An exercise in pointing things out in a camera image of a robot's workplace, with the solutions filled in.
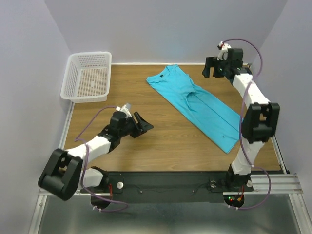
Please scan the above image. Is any turquoise t shirt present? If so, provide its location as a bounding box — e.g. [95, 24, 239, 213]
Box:
[146, 65, 239, 154]

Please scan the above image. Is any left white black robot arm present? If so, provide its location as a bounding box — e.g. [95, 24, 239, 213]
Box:
[38, 111, 154, 201]

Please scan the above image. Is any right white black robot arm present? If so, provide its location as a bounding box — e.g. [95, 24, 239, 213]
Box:
[202, 43, 280, 190]

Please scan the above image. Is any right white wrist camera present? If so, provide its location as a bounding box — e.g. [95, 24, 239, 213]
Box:
[217, 41, 231, 60]

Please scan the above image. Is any white perforated plastic basket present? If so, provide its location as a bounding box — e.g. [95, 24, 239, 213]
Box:
[60, 51, 112, 103]

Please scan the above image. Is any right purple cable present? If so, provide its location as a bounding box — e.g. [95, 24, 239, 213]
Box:
[223, 38, 271, 211]

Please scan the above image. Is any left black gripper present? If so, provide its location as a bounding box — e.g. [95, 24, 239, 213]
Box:
[118, 112, 154, 138]

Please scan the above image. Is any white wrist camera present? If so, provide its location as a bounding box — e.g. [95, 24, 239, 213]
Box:
[217, 41, 231, 60]
[116, 103, 132, 117]

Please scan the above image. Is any left white knob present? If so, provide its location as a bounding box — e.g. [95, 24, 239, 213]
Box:
[117, 181, 124, 189]

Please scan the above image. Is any aluminium frame rail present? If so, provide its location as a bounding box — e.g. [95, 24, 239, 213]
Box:
[251, 174, 303, 194]

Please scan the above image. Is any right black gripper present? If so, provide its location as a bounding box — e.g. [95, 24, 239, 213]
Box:
[201, 57, 230, 78]

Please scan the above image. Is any right metal knob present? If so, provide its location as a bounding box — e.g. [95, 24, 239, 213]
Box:
[210, 180, 217, 188]

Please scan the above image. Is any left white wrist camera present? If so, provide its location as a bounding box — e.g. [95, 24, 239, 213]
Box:
[116, 103, 132, 117]

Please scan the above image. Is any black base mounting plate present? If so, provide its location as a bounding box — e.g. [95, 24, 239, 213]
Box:
[88, 171, 253, 204]

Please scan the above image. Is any circuit board with leds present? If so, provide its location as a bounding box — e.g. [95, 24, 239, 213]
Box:
[223, 195, 245, 207]

